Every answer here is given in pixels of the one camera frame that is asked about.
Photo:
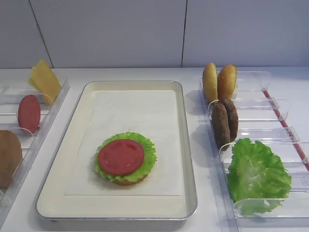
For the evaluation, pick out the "left clear acrylic rack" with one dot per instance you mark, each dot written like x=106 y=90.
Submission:
x=10 y=98

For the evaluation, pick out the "bottom bun on tray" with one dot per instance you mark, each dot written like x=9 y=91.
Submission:
x=127 y=182

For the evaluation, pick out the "large lettuce leaf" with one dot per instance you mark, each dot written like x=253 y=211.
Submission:
x=257 y=180

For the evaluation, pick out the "standing tomato slice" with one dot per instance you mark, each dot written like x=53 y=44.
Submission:
x=29 y=114

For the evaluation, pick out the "bun half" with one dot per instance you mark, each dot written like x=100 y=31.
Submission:
x=210 y=82
x=227 y=81

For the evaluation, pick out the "rear left bun half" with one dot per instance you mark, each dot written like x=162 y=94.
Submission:
x=210 y=82

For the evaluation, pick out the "tomato slice on tray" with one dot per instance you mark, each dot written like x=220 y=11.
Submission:
x=121 y=157

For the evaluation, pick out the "yellow cheese slice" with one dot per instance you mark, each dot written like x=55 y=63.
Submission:
x=44 y=80

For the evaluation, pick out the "rear right bun half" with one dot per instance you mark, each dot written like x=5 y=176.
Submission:
x=227 y=81

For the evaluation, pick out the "white paper liner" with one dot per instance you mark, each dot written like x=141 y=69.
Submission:
x=152 y=113

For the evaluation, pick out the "meat patty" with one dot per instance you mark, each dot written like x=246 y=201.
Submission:
x=220 y=125
x=233 y=119

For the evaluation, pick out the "right clear acrylic rack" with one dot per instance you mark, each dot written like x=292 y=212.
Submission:
x=258 y=122

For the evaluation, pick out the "clear acrylic rack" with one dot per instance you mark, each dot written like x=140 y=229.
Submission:
x=10 y=98
x=258 y=122

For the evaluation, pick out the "left rack bun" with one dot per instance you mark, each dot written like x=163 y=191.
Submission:
x=10 y=156

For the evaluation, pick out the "cream metal tray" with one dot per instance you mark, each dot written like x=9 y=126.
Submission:
x=54 y=203

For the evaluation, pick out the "lettuce leaf on tray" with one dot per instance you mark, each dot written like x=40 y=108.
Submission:
x=150 y=157

